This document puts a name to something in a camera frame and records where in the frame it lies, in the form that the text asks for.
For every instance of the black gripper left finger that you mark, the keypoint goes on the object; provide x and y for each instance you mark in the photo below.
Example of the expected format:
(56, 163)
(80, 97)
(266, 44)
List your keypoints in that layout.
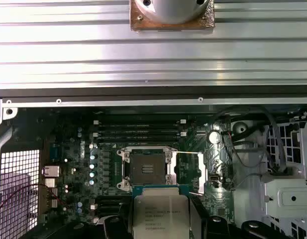
(123, 224)

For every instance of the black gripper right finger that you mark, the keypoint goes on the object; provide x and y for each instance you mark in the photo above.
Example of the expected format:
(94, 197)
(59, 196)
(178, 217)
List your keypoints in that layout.
(203, 226)

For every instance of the silver CPU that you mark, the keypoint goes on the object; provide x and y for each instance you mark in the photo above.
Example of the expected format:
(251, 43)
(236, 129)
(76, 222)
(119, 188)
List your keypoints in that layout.
(158, 211)

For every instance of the RAM slot with black clips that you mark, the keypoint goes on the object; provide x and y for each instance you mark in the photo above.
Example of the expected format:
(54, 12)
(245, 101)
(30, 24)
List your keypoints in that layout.
(138, 127)
(138, 139)
(107, 212)
(111, 199)

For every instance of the RAM slot with white clips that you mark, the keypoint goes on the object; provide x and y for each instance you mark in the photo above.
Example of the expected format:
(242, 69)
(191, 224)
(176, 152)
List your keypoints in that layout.
(138, 122)
(108, 206)
(138, 134)

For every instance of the CPU socket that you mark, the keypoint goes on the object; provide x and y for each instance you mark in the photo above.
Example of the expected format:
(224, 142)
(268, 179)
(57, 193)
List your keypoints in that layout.
(148, 161)

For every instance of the round coin cell battery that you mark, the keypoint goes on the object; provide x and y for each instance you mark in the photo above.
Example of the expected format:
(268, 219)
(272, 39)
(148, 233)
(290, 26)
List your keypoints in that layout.
(214, 137)

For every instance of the green motherboard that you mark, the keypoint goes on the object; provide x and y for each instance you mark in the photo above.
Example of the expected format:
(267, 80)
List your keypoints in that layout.
(193, 135)

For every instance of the grey metal drive cage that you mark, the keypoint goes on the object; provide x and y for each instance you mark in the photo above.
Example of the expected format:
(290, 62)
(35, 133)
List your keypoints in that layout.
(292, 196)

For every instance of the black PC case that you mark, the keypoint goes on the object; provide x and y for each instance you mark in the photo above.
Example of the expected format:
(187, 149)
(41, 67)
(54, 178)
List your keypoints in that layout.
(9, 139)

